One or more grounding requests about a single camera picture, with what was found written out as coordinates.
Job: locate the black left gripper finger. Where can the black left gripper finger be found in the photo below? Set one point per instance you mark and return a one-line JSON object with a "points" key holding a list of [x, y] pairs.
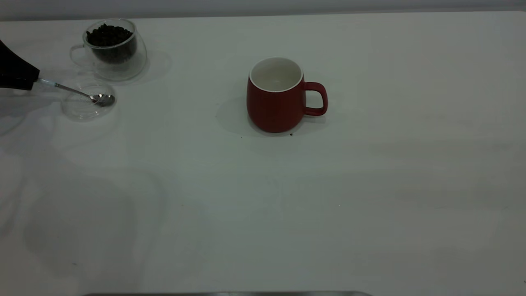
{"points": [[16, 83], [14, 63]]}

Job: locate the red ceramic mug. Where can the red ceramic mug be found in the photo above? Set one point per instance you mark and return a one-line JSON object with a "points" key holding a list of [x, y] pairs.
{"points": [[273, 111]]}

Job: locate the heap of coffee beans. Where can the heap of coffee beans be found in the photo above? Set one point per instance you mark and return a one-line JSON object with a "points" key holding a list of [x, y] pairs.
{"points": [[109, 37]]}

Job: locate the clear glass cup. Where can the clear glass cup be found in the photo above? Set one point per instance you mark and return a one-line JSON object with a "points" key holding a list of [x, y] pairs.
{"points": [[123, 70]]}

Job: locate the clear glass saucer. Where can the clear glass saucer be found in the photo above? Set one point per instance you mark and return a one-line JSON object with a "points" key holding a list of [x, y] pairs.
{"points": [[82, 114]]}

